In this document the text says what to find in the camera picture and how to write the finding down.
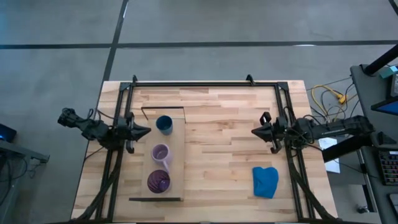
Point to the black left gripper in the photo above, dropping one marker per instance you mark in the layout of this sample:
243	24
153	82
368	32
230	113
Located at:
121	132

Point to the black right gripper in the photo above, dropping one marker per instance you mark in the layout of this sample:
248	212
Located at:
281	129

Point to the blue plastic cup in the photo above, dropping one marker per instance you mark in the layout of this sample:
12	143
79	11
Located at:
164	124

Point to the pink ribbed ceramic mug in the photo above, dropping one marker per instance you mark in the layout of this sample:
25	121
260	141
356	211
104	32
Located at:
160	154

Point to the purple faceted plastic cup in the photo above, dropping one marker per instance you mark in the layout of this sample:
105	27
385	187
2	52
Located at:
158	182

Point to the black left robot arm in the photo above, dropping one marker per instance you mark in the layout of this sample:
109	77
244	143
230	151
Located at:
90	129

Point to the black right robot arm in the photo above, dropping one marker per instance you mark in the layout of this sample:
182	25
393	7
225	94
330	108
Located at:
335	127

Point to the blue cloth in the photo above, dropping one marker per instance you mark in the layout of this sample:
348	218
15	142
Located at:
265	183

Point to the white paper sheet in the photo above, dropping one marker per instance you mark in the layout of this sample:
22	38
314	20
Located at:
332	165

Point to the black gantry beam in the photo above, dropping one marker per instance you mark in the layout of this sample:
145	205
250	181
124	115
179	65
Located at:
345	149
382	60

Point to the grey desk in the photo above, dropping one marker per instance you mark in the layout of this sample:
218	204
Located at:
370	99
25	154

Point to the blue screen tablet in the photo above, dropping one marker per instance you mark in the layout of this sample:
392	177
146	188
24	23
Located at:
387	107

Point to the black keyboard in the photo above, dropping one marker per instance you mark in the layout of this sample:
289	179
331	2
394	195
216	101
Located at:
389	168

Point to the black device with blue light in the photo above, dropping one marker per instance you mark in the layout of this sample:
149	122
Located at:
7	133

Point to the teal box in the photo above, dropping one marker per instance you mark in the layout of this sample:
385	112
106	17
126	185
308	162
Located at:
388	72

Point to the black aluminium table frame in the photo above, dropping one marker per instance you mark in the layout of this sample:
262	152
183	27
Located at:
202	84

